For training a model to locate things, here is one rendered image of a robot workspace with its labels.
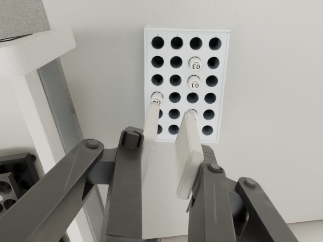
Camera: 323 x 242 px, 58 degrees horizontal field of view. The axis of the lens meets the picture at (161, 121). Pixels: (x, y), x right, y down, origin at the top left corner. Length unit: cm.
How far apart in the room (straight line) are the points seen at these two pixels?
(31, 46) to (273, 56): 26
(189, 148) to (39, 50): 12
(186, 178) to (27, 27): 109
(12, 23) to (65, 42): 97
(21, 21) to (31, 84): 98
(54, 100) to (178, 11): 16
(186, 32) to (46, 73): 14
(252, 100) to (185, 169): 22
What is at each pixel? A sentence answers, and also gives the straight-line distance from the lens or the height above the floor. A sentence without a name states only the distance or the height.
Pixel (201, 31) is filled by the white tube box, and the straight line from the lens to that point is 30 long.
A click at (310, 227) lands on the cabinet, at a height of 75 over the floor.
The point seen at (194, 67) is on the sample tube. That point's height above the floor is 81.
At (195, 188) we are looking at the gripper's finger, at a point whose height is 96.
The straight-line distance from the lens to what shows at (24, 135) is 32.
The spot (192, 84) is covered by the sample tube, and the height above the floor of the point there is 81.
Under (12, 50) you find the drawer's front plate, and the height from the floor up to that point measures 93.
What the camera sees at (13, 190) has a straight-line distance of 27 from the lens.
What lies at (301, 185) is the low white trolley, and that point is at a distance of 45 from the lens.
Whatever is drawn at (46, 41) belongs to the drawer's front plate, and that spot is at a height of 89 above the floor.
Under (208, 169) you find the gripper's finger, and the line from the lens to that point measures 15.
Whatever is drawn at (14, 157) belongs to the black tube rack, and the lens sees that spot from 29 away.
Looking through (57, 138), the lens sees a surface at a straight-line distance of 26.
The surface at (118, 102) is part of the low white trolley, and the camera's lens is 36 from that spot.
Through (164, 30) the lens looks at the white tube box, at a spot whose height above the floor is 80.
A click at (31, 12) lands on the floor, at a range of 119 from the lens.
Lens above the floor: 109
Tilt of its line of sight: 67 degrees down
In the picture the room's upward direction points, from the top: 178 degrees counter-clockwise
